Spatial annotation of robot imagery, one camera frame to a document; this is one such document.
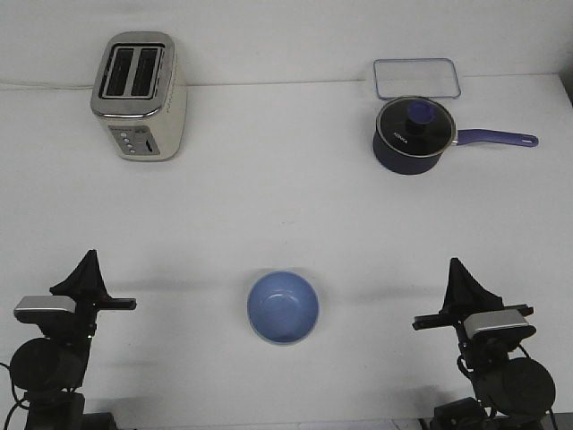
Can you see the cream and chrome toaster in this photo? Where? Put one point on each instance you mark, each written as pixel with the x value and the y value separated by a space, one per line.
pixel 139 97

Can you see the glass pot lid blue knob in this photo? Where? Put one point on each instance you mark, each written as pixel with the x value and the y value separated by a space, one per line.
pixel 415 126

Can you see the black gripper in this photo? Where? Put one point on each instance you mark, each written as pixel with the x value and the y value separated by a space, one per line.
pixel 81 326
pixel 484 349

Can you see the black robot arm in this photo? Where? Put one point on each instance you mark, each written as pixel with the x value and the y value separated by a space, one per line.
pixel 50 369
pixel 509 392

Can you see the clear container blue rim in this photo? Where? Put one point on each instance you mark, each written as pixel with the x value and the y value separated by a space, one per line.
pixel 434 78

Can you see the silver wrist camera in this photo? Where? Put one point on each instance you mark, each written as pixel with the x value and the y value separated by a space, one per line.
pixel 492 321
pixel 33 308

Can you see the blue bowl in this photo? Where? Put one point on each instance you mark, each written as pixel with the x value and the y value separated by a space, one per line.
pixel 282 307

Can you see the dark blue saucepan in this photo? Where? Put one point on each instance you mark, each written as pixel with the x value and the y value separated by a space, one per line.
pixel 406 164

